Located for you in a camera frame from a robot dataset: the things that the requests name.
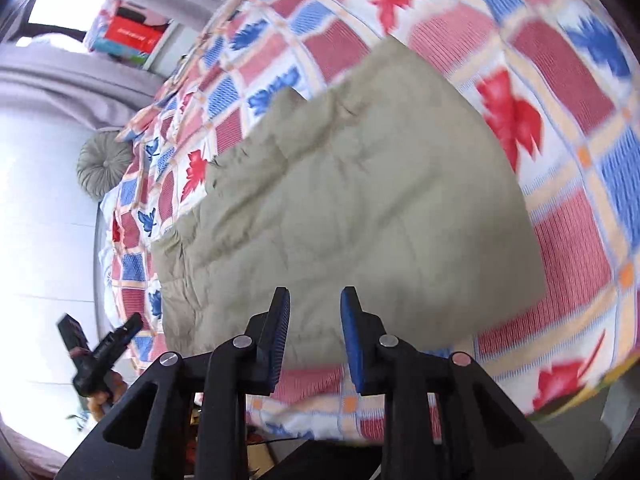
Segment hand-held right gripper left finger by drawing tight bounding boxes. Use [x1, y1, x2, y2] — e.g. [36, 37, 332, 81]
[55, 287, 291, 480]

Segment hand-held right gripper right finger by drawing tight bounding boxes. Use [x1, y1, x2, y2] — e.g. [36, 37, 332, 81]
[340, 287, 573, 480]

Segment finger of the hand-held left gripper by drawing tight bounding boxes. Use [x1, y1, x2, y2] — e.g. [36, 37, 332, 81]
[90, 312, 143, 363]
[56, 312, 90, 361]

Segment beige puffer jacket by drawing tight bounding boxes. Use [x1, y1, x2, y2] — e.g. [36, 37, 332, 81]
[150, 37, 548, 366]

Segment person's left hand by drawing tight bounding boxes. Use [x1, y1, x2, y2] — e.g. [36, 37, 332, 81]
[90, 369, 126, 416]

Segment round grey-green cushion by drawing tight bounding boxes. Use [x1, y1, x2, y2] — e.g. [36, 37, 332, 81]
[76, 129, 137, 202]

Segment grey curtain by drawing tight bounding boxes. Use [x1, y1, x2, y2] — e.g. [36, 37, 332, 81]
[0, 35, 168, 128]

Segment red box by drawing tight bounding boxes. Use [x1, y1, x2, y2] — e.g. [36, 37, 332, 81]
[104, 14, 167, 57]

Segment colourful printed box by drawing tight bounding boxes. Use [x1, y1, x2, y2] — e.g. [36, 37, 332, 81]
[84, 0, 123, 58]

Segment leaf-print checked blanket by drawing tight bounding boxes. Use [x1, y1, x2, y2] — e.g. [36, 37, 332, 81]
[97, 0, 640, 441]

